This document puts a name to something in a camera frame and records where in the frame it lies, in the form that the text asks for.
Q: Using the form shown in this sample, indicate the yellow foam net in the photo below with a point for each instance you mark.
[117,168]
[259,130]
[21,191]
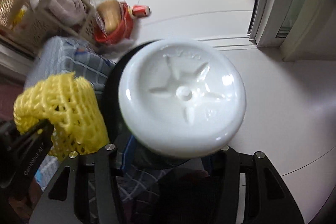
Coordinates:
[69,104]

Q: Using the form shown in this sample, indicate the red drink can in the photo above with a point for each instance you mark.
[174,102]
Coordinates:
[140,11]

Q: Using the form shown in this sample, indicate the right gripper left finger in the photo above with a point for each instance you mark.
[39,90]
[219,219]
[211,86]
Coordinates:
[66,198]

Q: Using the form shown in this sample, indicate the sliding door frame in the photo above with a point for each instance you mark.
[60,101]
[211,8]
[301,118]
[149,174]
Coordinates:
[301,29]

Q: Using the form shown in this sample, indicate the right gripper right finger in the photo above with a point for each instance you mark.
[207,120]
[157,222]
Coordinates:
[267,198]

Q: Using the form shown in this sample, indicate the pink patterned bag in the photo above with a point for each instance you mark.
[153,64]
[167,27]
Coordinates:
[69,12]

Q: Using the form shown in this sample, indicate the grey checked tablecloth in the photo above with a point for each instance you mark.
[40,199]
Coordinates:
[70,54]

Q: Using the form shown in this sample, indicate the black trash bin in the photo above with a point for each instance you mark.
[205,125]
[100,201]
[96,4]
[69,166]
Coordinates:
[132,152]

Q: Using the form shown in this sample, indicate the light green white bottle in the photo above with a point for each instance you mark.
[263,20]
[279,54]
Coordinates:
[181,98]

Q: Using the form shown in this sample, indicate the red plastic basket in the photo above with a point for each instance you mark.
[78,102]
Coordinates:
[123,31]

